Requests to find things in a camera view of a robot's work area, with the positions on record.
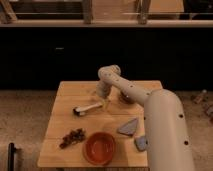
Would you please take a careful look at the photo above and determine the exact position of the white handled brush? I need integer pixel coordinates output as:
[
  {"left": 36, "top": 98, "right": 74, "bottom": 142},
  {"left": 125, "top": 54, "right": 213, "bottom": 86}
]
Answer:
[{"left": 73, "top": 102, "right": 103, "bottom": 116}]

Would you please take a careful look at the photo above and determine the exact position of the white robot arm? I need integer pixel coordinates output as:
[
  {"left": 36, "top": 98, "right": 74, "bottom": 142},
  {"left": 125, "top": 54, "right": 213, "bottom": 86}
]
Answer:
[{"left": 96, "top": 65, "right": 195, "bottom": 171}]

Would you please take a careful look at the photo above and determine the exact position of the dark brown bowl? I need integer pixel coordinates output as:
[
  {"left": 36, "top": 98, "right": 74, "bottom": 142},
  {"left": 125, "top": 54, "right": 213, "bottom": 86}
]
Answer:
[{"left": 120, "top": 92, "right": 133, "bottom": 104}]

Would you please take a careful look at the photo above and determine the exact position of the wooden table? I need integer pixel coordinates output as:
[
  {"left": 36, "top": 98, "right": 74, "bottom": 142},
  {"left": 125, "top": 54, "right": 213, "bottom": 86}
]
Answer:
[{"left": 37, "top": 80, "right": 164, "bottom": 169}]

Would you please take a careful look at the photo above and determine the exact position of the grey folded cloth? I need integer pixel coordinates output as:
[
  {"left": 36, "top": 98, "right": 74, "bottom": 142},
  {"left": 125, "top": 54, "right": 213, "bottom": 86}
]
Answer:
[{"left": 117, "top": 118, "right": 139, "bottom": 136}]

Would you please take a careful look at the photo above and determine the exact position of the pile of brown debris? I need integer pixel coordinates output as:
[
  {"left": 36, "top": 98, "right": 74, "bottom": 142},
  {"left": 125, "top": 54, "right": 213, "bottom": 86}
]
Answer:
[{"left": 59, "top": 128, "right": 86, "bottom": 149}]

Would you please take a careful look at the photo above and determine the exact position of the orange clay bowl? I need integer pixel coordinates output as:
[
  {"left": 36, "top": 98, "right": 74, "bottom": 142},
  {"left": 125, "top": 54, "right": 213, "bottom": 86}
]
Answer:
[{"left": 82, "top": 132, "right": 116, "bottom": 166}]

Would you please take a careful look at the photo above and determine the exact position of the blue grey sponge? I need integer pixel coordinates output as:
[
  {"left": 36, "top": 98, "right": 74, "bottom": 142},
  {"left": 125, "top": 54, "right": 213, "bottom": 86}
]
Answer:
[{"left": 134, "top": 136, "right": 147, "bottom": 152}]

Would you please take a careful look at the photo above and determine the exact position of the dark cabinet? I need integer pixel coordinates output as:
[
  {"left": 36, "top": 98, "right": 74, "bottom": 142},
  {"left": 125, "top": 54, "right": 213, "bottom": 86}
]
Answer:
[{"left": 0, "top": 27, "right": 213, "bottom": 90}]

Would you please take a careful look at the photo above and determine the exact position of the wooden railing shelf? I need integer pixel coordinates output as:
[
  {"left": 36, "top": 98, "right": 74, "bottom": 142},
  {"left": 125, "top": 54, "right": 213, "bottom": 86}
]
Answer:
[{"left": 0, "top": 0, "right": 213, "bottom": 28}]

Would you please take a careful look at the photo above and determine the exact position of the black post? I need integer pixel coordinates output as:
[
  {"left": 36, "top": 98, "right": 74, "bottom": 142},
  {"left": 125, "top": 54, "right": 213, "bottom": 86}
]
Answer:
[{"left": 7, "top": 143, "right": 16, "bottom": 171}]

